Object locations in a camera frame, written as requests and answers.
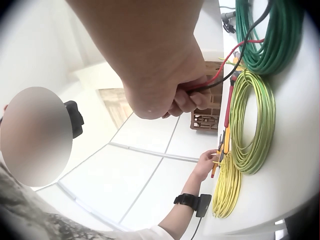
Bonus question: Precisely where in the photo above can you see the person's left hand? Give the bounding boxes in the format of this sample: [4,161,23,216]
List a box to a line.
[192,149,220,181]

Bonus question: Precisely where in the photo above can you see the person's right hand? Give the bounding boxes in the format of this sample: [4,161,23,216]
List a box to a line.
[64,0,220,119]

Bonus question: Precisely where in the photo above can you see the person's right fingers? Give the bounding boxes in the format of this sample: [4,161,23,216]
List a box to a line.
[162,80,213,119]

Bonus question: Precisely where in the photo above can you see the person's left fingers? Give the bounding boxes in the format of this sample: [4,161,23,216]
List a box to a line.
[204,149,221,175]

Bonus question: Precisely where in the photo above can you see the yellow tool with red tip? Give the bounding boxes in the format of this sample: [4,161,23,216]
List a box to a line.
[210,160,222,179]

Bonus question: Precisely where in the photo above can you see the red wire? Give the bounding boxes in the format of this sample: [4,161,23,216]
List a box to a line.
[186,39,265,91]

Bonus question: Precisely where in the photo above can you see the black wire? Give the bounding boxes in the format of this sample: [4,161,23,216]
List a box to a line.
[192,0,273,93]

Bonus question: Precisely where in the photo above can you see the yellow and black pliers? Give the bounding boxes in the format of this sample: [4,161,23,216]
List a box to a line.
[216,134,226,162]

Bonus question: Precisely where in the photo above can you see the brown hollow clay brick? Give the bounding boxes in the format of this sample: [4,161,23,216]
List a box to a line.
[191,59,223,132]

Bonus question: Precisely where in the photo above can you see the red and yellow screwdriver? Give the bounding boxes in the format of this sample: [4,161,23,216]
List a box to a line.
[223,74,238,153]

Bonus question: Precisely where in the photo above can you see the black wrist band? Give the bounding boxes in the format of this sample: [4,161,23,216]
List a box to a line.
[173,193,213,218]

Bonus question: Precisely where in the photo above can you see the red and yellow cutter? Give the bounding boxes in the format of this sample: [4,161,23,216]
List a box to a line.
[230,51,245,73]

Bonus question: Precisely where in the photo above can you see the light wooden panel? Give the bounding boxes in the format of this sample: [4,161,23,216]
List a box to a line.
[99,88,134,128]

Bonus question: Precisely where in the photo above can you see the grey pipe with black knob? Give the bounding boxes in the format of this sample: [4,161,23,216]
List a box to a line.
[220,6,237,33]

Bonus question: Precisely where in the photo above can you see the person's body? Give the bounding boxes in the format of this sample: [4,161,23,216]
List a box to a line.
[0,160,118,240]

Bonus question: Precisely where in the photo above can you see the yellow wire coil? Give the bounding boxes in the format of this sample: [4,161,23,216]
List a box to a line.
[212,152,243,219]

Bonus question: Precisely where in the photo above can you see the green-yellow striped wire coil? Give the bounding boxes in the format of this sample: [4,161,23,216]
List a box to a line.
[228,69,277,175]

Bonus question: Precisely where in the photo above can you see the green wire coil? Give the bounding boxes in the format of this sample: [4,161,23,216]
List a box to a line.
[235,0,305,76]

